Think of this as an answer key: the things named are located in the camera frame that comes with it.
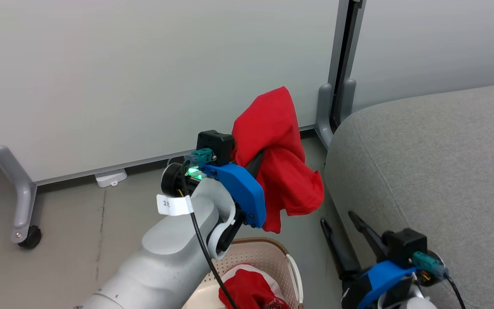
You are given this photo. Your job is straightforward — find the beige perforated laundry basket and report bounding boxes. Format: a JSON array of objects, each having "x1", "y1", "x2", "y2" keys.
[{"x1": 182, "y1": 237, "x2": 304, "y2": 309}]

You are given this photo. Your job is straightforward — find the narrow white partition panel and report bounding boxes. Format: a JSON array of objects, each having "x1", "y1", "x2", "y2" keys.
[{"x1": 352, "y1": 0, "x2": 494, "y2": 113}]

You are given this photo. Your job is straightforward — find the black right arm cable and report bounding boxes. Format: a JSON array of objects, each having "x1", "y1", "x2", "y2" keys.
[{"x1": 444, "y1": 275, "x2": 467, "y2": 309}]

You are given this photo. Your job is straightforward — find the wide white partition panel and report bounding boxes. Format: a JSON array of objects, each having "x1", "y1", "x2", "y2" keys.
[{"x1": 0, "y1": 0, "x2": 343, "y2": 184}]

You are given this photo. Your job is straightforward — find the teal right cable connector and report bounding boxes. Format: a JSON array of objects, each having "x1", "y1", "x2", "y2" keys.
[{"x1": 413, "y1": 251, "x2": 450, "y2": 280}]

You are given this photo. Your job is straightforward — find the teal cable connector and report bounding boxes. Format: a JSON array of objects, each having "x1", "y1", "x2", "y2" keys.
[
  {"x1": 190, "y1": 148, "x2": 213, "y2": 165},
  {"x1": 413, "y1": 251, "x2": 450, "y2": 280}
]

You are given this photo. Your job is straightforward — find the black caster wheel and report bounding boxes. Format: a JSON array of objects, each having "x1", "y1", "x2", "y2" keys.
[{"x1": 18, "y1": 225, "x2": 42, "y2": 250}]

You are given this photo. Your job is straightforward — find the grey partition support leg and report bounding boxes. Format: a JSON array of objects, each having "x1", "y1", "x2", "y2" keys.
[{"x1": 0, "y1": 114, "x2": 38, "y2": 245}]

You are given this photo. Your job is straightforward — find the grey partition post with bracket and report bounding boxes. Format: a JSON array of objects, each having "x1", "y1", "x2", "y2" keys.
[{"x1": 315, "y1": 0, "x2": 367, "y2": 150}]

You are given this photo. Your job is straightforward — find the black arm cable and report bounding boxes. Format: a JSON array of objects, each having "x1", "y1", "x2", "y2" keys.
[
  {"x1": 444, "y1": 275, "x2": 467, "y2": 309},
  {"x1": 181, "y1": 161, "x2": 240, "y2": 309}
]

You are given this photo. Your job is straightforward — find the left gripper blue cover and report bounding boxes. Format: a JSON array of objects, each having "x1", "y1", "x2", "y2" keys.
[{"x1": 160, "y1": 149, "x2": 268, "y2": 254}]

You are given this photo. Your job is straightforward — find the grey fabric sofa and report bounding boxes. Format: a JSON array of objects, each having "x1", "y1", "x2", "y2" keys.
[{"x1": 323, "y1": 82, "x2": 494, "y2": 309}]

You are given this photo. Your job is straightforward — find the teal left cable connector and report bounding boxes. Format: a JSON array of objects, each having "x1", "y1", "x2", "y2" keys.
[{"x1": 190, "y1": 148, "x2": 213, "y2": 165}]

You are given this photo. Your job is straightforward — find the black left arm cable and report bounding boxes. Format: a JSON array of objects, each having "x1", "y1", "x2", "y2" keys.
[{"x1": 181, "y1": 161, "x2": 240, "y2": 309}]

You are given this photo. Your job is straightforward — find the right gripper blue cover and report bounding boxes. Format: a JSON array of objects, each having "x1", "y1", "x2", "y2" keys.
[{"x1": 320, "y1": 211, "x2": 446, "y2": 309}]

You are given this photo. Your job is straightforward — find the red and white jersey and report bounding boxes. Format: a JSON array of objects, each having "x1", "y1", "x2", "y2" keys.
[{"x1": 218, "y1": 264, "x2": 290, "y2": 309}]

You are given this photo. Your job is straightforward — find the plain red garment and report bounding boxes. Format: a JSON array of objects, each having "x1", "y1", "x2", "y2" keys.
[{"x1": 231, "y1": 86, "x2": 325, "y2": 234}]

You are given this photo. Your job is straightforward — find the white paper cable tag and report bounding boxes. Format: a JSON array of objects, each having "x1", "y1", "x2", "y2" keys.
[{"x1": 157, "y1": 194, "x2": 194, "y2": 216}]

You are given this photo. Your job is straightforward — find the small white floor box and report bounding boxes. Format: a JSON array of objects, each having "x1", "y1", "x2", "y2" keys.
[{"x1": 94, "y1": 168, "x2": 128, "y2": 188}]

